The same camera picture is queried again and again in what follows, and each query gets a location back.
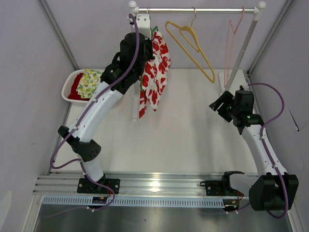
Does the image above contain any red poppy floral skirt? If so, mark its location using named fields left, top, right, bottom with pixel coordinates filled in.
left=139, top=31, right=172, bottom=118

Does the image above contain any yellow hanger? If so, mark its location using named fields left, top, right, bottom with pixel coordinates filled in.
left=165, top=6, right=216, bottom=84

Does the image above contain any red folded cloth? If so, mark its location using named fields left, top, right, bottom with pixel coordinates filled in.
left=68, top=73, right=89, bottom=102

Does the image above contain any aluminium mounting rail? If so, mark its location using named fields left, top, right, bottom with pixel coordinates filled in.
left=32, top=171, right=296, bottom=199

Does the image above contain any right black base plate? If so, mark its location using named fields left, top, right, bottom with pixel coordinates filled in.
left=199, top=180, right=242, bottom=197

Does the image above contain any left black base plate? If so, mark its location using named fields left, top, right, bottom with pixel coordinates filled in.
left=77, top=178, right=121, bottom=194

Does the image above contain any white clothes rack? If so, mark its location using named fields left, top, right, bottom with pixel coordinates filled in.
left=128, top=0, right=267, bottom=122

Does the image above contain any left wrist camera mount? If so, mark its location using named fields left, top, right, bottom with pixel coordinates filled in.
left=136, top=14, right=152, bottom=40

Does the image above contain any white slotted cable duct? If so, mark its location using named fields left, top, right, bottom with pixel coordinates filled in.
left=42, top=195, right=225, bottom=208

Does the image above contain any lemon print folded cloth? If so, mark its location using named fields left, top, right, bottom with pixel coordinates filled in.
left=76, top=69, right=103, bottom=100

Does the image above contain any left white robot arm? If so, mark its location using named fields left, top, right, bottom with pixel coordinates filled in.
left=58, top=32, right=153, bottom=193

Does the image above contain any white perforated plastic basket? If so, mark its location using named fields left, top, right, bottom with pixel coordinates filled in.
left=61, top=69, right=123, bottom=109

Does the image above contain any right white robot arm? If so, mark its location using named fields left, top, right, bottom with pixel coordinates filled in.
left=209, top=89, right=299, bottom=213

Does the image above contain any green hanger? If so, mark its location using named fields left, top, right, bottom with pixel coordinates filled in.
left=151, top=26, right=159, bottom=36

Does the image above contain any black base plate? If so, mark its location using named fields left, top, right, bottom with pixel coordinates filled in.
left=199, top=180, right=242, bottom=197
left=77, top=178, right=121, bottom=194

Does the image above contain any pink hanger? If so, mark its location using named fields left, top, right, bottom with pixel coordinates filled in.
left=224, top=6, right=245, bottom=87

